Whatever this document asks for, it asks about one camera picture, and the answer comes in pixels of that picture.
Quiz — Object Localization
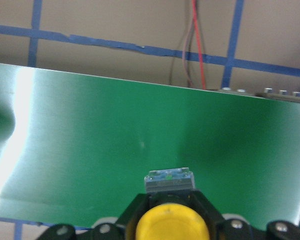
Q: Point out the green conveyor belt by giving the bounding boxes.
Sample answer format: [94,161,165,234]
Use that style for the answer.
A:
[0,63,300,228]

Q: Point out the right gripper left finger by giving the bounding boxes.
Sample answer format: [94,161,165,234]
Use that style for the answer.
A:
[115,193,150,240]

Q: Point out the yellow push button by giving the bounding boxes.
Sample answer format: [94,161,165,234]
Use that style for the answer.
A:
[135,167,210,240]

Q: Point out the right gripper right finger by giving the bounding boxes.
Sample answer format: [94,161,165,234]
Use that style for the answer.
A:
[189,190,225,240]

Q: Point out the red and black wires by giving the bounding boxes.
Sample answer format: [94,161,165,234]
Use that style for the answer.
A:
[169,0,207,90]

